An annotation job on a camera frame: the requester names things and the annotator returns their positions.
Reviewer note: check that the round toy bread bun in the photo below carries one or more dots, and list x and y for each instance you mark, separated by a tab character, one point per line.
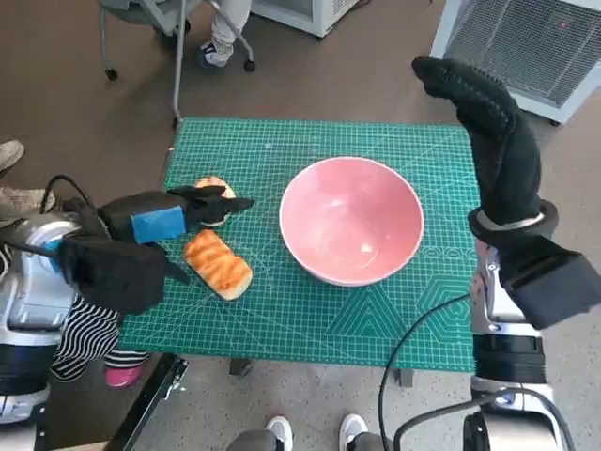
213	181

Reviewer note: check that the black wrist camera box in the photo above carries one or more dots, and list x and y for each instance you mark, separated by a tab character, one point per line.
117	277
549	282

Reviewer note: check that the black metal frame rail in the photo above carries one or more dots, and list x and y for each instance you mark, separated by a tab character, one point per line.
150	404

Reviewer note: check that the grey wheeled chair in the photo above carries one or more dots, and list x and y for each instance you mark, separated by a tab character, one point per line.
141	9

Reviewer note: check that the person in striped clothing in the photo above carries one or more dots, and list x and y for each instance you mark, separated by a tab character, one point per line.
89	338

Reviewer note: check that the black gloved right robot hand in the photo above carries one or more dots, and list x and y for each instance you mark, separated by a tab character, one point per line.
507	178

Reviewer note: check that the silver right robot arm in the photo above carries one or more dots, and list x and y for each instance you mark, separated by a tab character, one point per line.
502	310

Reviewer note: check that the long orange toy bread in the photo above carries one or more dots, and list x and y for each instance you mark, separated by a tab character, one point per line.
218	265

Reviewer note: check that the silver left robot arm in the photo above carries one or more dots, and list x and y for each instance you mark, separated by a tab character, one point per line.
28	282

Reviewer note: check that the person's beige shoe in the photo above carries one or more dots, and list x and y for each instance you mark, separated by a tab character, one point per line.
9	155
23	206

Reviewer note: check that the white appliance with glass front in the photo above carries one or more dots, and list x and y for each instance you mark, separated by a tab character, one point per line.
324	19

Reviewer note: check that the green cutting mat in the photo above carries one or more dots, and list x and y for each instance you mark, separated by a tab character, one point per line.
305	319

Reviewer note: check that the grey metal leg pole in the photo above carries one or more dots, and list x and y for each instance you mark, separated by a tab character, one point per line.
178	70

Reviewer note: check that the grey table bracket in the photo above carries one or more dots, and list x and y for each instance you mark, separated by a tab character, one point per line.
240	367
406	377

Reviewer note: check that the pink bowl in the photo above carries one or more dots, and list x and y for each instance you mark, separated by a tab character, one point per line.
352	221

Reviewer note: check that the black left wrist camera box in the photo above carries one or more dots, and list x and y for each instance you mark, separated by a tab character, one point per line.
117	277

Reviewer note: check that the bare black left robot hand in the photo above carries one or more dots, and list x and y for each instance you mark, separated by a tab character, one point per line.
159	221

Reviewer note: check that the grey leg with white shoe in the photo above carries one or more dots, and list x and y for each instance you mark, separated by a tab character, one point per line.
280	430
353	427

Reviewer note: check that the white mesh-front cabinet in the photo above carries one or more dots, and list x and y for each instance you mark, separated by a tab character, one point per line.
516	37

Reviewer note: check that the seated person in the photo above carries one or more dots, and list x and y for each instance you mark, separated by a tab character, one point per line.
223	28

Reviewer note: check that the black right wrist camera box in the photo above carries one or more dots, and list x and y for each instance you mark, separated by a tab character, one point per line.
549	282

